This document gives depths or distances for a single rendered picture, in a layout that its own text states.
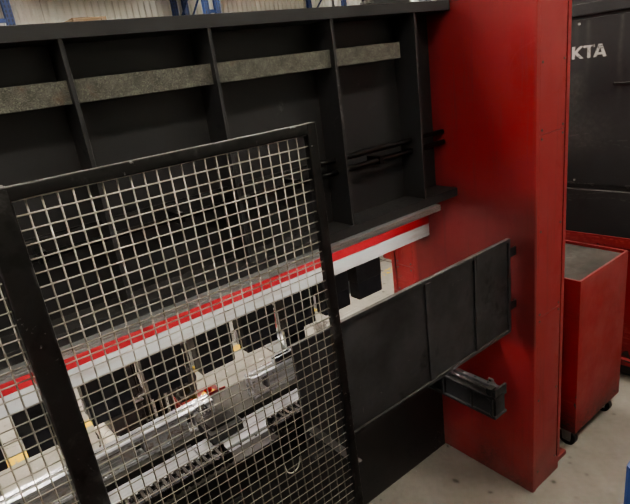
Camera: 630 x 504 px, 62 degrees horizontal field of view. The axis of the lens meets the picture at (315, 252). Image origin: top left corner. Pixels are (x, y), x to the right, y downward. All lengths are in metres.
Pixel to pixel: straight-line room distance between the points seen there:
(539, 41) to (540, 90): 0.18
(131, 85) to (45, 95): 0.22
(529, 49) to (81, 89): 1.55
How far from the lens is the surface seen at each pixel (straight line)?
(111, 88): 1.60
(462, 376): 2.27
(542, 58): 2.25
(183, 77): 1.68
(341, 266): 2.29
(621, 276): 3.21
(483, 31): 2.33
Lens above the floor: 2.11
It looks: 19 degrees down
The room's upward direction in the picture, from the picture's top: 8 degrees counter-clockwise
